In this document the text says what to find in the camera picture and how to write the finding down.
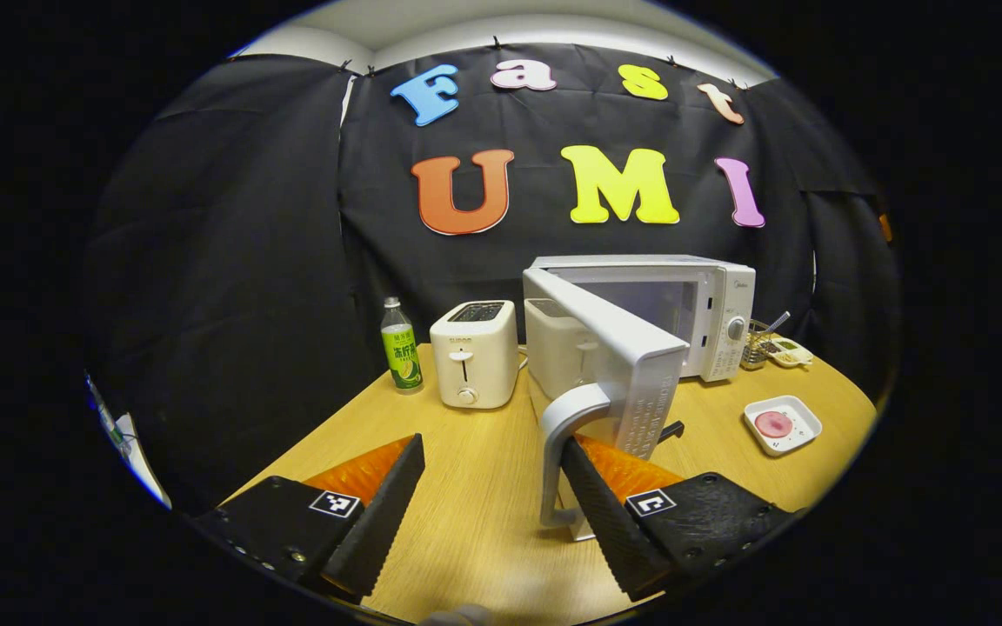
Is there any white microwave oven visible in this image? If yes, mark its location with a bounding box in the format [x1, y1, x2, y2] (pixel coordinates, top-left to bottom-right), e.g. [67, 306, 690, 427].
[523, 255, 756, 540]

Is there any green label drink bottle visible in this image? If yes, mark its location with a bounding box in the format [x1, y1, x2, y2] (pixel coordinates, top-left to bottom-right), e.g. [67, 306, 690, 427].
[380, 297, 424, 395]

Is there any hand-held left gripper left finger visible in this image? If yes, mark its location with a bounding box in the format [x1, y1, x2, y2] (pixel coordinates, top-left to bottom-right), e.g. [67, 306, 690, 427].
[192, 433, 425, 601]

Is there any white square plate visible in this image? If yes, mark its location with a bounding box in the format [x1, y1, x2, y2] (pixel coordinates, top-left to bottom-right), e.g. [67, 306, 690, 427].
[744, 396, 823, 457]

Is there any metal mesh cutlery basket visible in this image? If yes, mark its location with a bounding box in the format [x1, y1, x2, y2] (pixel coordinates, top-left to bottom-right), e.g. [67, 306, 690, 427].
[740, 320, 780, 370]

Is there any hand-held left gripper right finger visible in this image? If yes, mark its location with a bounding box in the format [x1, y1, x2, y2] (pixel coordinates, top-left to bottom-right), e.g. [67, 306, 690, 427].
[560, 433, 802, 603]

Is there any white toaster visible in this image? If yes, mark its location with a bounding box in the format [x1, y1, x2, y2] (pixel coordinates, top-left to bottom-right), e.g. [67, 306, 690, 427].
[430, 300, 519, 410]

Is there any white divided grain dish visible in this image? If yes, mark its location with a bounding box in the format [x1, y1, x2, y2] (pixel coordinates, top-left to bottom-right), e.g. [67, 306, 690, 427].
[766, 337, 814, 369]

